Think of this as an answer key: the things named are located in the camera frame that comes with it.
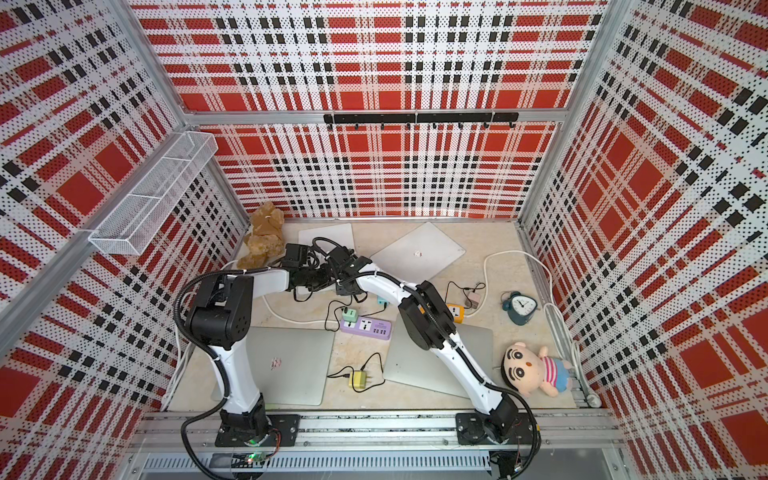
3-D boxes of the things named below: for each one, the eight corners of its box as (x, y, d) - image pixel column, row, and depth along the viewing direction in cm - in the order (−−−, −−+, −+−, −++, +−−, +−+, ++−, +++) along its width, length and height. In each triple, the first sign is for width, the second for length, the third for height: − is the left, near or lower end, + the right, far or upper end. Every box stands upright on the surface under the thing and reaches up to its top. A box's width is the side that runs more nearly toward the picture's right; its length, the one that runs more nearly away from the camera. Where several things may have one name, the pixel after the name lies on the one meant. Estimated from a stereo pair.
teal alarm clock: (505, 325, 94) (510, 318, 90) (499, 298, 100) (503, 290, 97) (536, 325, 94) (542, 318, 90) (528, 298, 100) (533, 290, 97)
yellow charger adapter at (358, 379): (349, 389, 82) (347, 384, 79) (350, 375, 85) (348, 370, 81) (370, 389, 82) (369, 384, 79) (371, 375, 84) (370, 370, 81)
